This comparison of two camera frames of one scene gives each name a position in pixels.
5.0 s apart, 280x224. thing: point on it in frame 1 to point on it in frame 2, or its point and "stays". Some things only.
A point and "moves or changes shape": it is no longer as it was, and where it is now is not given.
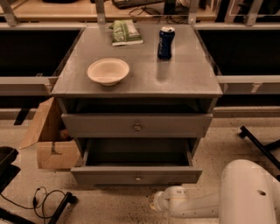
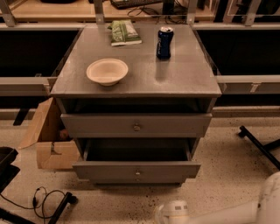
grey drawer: [136, 161] moves or changes shape
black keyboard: [133, 3] stays
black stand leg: [68, 198] stays
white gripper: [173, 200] to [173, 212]
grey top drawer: [136, 125] stays
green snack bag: [124, 31] stays
